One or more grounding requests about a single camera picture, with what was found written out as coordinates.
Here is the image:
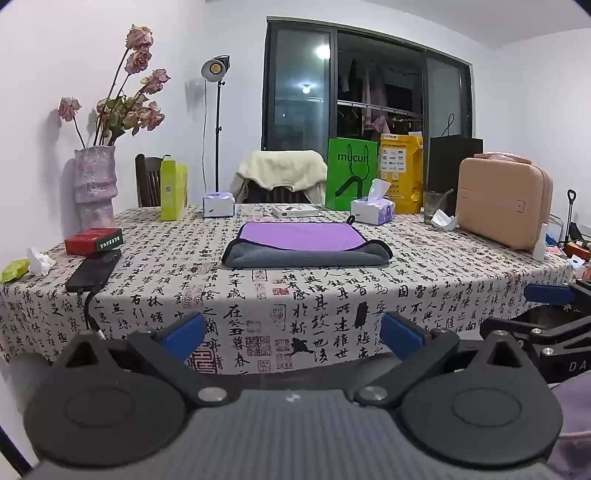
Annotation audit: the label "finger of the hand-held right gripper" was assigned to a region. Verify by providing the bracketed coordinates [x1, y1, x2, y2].
[479, 316, 591, 360]
[524, 282, 591, 309]

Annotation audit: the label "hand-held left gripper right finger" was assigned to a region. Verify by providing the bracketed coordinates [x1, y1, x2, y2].
[353, 311, 542, 409]

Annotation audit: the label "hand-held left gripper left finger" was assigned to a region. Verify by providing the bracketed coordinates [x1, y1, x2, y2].
[50, 311, 241, 409]

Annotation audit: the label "purple and grey towel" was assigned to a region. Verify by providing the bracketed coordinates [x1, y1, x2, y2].
[222, 220, 394, 270]

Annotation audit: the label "small white bottle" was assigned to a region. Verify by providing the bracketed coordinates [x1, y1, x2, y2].
[533, 222, 550, 263]

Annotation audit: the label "calligraphy print tablecloth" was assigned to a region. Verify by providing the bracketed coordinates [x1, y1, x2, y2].
[0, 203, 579, 376]

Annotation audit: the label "person's purple clothing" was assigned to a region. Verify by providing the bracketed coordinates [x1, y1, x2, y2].
[549, 382, 591, 480]

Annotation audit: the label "pink hard case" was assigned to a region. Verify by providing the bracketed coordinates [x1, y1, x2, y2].
[455, 152, 554, 251]

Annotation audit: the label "black smartphone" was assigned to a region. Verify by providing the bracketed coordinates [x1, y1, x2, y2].
[65, 249, 123, 293]

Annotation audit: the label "white tissue box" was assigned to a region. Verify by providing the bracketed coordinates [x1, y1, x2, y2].
[202, 190, 236, 219]
[350, 178, 397, 226]

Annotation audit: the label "red and green box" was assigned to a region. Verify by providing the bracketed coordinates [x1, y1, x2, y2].
[64, 227, 124, 256]

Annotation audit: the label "clear drinking glass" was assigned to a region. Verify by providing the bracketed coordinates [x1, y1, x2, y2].
[423, 189, 452, 225]

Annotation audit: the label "yellow-green box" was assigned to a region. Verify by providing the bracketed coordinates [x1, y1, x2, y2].
[160, 156, 189, 221]

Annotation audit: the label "yellow printed bag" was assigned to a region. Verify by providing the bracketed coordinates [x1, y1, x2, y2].
[378, 133, 424, 215]

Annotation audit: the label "dark wooden chair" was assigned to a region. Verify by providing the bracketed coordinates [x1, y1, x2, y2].
[135, 154, 163, 208]

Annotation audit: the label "crumpled white tissue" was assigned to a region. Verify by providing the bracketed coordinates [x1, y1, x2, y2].
[26, 247, 57, 277]

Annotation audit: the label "green paper shopping bag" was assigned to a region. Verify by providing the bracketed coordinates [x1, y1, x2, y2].
[325, 137, 379, 212]

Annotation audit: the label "flat white box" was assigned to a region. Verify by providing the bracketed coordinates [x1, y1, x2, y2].
[271, 204, 320, 219]

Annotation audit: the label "black paper bag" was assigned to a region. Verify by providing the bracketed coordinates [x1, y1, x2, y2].
[428, 113, 484, 209]

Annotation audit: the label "pink textured vase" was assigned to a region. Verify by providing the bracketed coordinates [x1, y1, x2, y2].
[74, 145, 119, 232]

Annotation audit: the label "green snack packet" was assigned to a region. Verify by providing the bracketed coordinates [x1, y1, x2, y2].
[0, 259, 31, 284]

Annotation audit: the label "cream fluffy blanket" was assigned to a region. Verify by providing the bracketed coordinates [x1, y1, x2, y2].
[236, 150, 328, 193]

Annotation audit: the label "hanging pink garment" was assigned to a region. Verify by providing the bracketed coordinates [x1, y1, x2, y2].
[361, 68, 389, 136]

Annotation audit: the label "black framed sliding glass door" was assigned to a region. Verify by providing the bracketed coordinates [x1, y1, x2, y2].
[261, 16, 476, 154]

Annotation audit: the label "studio floor lamp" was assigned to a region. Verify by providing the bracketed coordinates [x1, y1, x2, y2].
[200, 55, 231, 195]

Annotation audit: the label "dried pink roses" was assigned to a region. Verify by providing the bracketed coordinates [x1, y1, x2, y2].
[58, 24, 172, 148]

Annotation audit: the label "black handle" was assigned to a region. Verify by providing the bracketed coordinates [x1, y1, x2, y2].
[565, 189, 578, 241]

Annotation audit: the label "black charging cable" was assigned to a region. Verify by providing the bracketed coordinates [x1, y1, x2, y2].
[82, 287, 108, 341]

